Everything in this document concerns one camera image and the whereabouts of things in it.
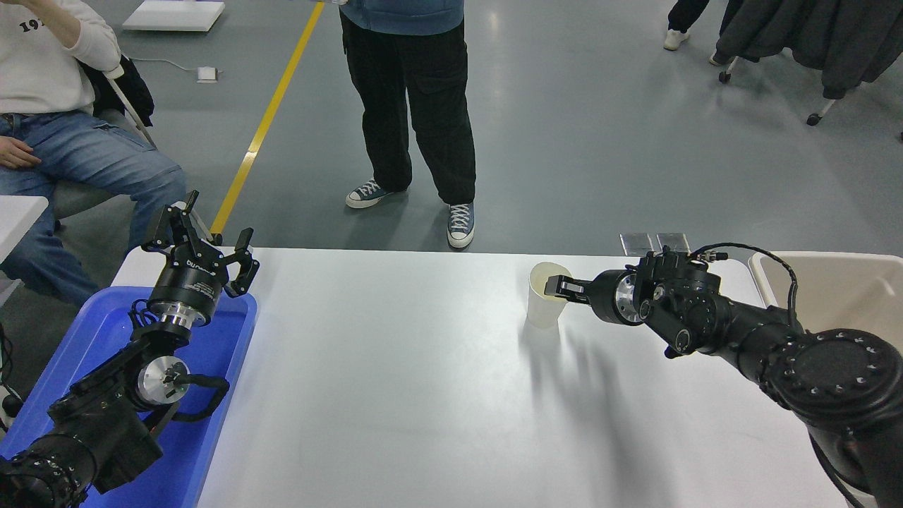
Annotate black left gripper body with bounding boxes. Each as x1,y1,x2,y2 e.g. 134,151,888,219
147,247,229,320

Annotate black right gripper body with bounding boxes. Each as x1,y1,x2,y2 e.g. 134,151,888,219
589,270,623,325

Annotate white paper cup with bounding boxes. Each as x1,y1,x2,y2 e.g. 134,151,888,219
526,261,574,329

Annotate person's hand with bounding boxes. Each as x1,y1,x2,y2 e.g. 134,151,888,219
0,135,43,170

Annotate white folding chair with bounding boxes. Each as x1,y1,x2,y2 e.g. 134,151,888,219
53,65,216,242

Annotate person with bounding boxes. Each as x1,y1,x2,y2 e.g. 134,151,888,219
0,0,188,306
663,0,731,68
310,0,477,250

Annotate black bag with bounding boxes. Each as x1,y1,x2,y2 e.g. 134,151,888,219
78,56,155,128

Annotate blue plastic tray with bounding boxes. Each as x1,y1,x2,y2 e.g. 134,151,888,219
0,286,258,508

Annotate white side table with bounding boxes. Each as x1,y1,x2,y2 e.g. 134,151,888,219
0,195,50,263

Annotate flat white board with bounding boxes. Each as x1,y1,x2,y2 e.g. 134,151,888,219
122,0,226,33

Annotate large pale bin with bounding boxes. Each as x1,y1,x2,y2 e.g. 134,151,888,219
748,251,903,341

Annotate white wheeled chair legs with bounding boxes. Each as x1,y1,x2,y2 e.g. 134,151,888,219
718,56,840,128

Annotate dark grey jackets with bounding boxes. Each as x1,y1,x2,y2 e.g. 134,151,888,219
713,0,903,100

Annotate white power adapter with cable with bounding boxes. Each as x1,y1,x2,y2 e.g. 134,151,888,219
131,56,220,84

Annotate black cable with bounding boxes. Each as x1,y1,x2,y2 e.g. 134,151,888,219
0,322,24,433

